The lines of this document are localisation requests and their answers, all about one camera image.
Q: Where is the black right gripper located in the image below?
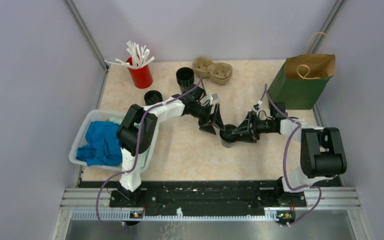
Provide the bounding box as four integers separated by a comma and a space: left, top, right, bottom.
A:
232, 112, 276, 144

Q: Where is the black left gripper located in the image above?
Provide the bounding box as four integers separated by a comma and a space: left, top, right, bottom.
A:
190, 102, 225, 136

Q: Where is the black cup lid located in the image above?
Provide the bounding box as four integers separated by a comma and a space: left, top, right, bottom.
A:
219, 124, 240, 143

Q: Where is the black printed coffee cup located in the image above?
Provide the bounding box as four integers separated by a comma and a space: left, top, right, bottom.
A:
221, 139, 236, 148

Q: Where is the green brown paper bag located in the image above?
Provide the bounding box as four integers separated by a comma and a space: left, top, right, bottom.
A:
267, 32, 336, 110

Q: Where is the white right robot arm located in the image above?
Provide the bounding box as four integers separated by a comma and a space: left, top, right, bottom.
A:
225, 102, 347, 206

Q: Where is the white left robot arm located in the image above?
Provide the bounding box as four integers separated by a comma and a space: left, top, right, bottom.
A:
116, 85, 226, 207

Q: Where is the cardboard cup carrier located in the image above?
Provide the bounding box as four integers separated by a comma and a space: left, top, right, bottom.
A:
191, 56, 233, 86

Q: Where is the red cup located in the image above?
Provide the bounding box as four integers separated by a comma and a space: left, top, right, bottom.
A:
127, 64, 153, 89

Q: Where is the mint green cloth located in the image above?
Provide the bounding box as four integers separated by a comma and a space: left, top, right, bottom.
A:
108, 116, 151, 173

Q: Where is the blue cloth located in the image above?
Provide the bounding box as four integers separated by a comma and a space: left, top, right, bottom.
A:
76, 121, 123, 167

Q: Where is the white plastic basket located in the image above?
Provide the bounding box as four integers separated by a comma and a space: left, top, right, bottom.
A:
68, 109, 160, 174

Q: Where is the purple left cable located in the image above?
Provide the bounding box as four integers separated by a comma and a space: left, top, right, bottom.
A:
95, 76, 205, 233

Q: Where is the white cable duct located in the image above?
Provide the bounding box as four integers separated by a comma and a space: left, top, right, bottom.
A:
71, 208, 279, 222

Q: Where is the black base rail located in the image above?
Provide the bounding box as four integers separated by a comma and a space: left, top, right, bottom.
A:
79, 180, 307, 209

